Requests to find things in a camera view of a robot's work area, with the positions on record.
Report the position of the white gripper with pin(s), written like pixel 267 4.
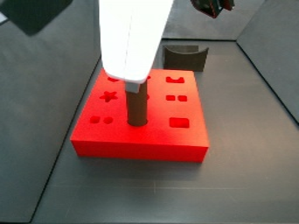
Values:
pixel 130 28

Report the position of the brown oval peg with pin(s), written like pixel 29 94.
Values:
pixel 136 106

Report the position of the red shape sorting board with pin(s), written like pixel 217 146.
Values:
pixel 153 125

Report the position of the black curved peg holder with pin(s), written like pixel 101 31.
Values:
pixel 184 57

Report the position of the black red camera mount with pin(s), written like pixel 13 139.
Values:
pixel 212 7

